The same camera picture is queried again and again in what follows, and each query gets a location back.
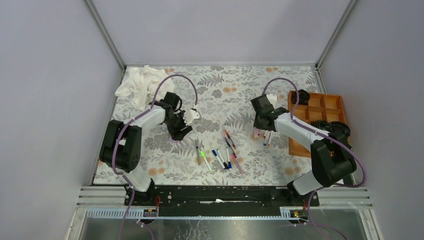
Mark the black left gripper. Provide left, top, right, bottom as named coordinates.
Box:
left=163, top=110, right=193, bottom=142

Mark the pink highlighter pen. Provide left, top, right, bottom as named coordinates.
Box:
left=253, top=128, right=261, bottom=139

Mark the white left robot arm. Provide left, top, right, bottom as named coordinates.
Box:
left=99, top=92, right=201, bottom=206

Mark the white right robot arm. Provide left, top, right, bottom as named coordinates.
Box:
left=250, top=94, right=357, bottom=206

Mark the grey pen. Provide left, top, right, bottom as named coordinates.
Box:
left=195, top=139, right=201, bottom=166

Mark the dark blue pen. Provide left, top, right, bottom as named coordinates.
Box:
left=224, top=137, right=237, bottom=158

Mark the pink thin pen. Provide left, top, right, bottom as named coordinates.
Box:
left=231, top=154, right=245, bottom=174

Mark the green capped marker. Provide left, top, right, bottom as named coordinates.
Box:
left=200, top=151, right=213, bottom=172

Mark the blue capped marker lower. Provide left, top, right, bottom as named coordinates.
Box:
left=211, top=149, right=225, bottom=169

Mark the floral table mat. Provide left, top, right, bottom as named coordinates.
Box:
left=92, top=64, right=345, bottom=187

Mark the wooden compartment tray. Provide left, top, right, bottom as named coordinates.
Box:
left=287, top=90, right=349, bottom=159

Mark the black tipped white marker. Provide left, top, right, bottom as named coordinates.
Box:
left=225, top=147, right=232, bottom=169

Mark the white crumpled cloth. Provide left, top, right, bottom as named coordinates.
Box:
left=115, top=65, right=168, bottom=111

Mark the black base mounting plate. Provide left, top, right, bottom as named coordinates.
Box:
left=124, top=185, right=320, bottom=217

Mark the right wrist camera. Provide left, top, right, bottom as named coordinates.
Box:
left=266, top=93, right=278, bottom=108

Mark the black coiled cable top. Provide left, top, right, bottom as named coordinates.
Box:
left=296, top=89, right=312, bottom=106

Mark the black coiled cable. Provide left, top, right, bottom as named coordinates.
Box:
left=311, top=119, right=331, bottom=131
left=296, top=89, right=312, bottom=106
left=328, top=121, right=352, bottom=137

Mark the black coiled cable middle left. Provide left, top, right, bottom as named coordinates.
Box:
left=311, top=119, right=331, bottom=131

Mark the black coiled cable middle right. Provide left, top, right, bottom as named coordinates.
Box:
left=328, top=121, right=352, bottom=137

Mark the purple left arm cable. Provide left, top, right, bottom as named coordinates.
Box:
left=110, top=74, right=199, bottom=240

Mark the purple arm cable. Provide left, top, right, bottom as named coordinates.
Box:
left=262, top=77, right=368, bottom=240
left=110, top=74, right=199, bottom=240

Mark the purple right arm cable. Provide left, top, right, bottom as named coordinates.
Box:
left=262, top=77, right=368, bottom=240

